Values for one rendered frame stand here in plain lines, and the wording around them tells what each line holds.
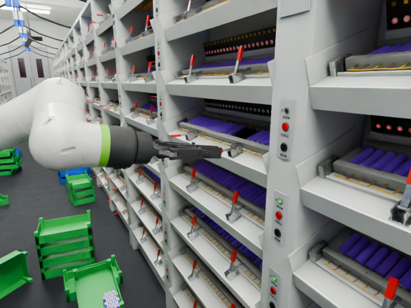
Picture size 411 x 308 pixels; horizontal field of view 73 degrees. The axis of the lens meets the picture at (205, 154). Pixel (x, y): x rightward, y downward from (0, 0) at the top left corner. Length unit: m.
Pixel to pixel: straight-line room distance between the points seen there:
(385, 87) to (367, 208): 0.20
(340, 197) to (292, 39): 0.31
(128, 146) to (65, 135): 0.12
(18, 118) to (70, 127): 0.16
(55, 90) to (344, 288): 0.71
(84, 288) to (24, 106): 1.28
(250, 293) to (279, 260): 0.23
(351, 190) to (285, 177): 0.13
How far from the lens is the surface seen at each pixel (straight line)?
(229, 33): 1.12
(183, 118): 1.18
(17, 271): 2.11
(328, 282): 0.67
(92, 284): 1.82
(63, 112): 0.62
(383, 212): 0.53
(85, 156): 0.59
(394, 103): 0.49
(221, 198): 0.96
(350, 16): 0.65
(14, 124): 0.72
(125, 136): 0.61
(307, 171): 0.60
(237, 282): 0.95
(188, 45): 1.20
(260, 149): 0.74
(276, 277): 0.74
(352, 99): 0.52
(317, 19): 0.58
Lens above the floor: 1.16
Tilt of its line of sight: 15 degrees down
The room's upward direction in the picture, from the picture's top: straight up
